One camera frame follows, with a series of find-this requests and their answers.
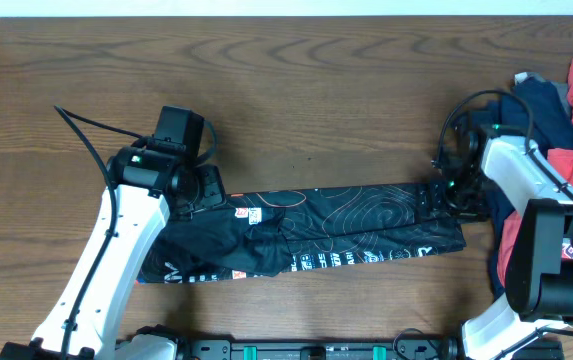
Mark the black orange-patterned jersey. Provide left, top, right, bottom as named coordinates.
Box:
left=136, top=183, right=466, bottom=283

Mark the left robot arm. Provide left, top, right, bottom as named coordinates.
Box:
left=0, top=147, right=225, bottom=360

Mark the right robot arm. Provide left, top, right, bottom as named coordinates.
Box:
left=423, top=124, right=573, bottom=359

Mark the navy blue garment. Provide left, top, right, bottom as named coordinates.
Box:
left=457, top=77, right=573, bottom=297

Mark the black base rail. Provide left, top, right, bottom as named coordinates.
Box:
left=115, top=335, right=565, bottom=360

